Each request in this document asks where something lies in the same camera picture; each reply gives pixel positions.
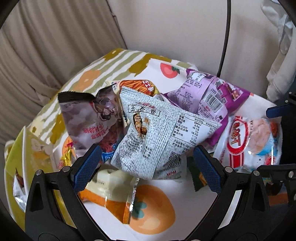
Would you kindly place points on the grey-white speckled snack packet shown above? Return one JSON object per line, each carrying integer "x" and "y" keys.
{"x": 148, "y": 139}

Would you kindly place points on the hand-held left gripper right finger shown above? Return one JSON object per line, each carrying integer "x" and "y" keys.
{"x": 207, "y": 169}

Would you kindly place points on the white garment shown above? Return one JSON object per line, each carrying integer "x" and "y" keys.
{"x": 279, "y": 58}

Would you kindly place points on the dark brown snack packet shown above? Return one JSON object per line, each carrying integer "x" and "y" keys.
{"x": 85, "y": 120}

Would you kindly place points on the beige curtain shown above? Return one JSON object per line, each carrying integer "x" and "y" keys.
{"x": 46, "y": 46}

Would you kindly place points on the red and white snack packet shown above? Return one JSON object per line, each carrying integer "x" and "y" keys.
{"x": 240, "y": 143}

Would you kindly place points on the silver snack packet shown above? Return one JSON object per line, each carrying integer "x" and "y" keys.
{"x": 19, "y": 194}

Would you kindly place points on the gold candy wrapper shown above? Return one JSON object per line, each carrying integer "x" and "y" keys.
{"x": 66, "y": 157}

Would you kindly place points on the dark purple snack packet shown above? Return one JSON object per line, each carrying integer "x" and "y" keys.
{"x": 235, "y": 92}

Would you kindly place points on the white red-print snack packet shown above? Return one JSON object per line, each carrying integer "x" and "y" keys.
{"x": 171, "y": 172}

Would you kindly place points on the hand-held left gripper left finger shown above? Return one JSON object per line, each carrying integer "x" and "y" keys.
{"x": 87, "y": 166}

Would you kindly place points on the floral striped blanket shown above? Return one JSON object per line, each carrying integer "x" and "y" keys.
{"x": 69, "y": 88}

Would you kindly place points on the orange stick snack packet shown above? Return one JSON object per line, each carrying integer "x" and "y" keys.
{"x": 136, "y": 85}

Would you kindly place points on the yellow-green box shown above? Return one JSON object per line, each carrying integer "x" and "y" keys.
{"x": 34, "y": 148}

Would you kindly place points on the light purple snack packet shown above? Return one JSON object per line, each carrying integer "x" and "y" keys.
{"x": 196, "y": 92}

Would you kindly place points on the persimmon print tablecloth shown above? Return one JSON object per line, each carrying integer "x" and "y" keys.
{"x": 180, "y": 204}

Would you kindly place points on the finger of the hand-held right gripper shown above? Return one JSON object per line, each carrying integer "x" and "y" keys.
{"x": 275, "y": 111}
{"x": 279, "y": 173}

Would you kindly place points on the cream and orange snack packet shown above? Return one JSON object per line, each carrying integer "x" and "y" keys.
{"x": 111, "y": 185}

